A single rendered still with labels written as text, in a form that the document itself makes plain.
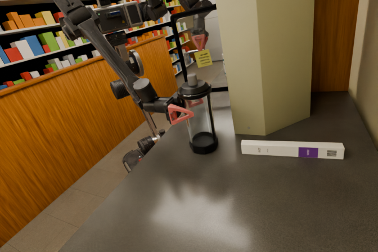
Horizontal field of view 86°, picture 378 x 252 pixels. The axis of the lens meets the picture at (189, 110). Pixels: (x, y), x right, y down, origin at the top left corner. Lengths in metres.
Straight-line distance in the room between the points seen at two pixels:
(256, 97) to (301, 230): 0.38
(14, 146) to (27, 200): 0.51
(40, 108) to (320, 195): 2.27
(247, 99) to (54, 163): 2.16
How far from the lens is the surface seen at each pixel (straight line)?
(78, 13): 0.92
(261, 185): 0.60
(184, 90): 0.61
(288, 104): 0.78
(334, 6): 1.01
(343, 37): 1.03
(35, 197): 2.53
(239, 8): 0.64
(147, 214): 0.60
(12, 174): 2.39
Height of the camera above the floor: 1.38
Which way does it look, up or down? 25 degrees down
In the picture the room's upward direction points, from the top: 14 degrees counter-clockwise
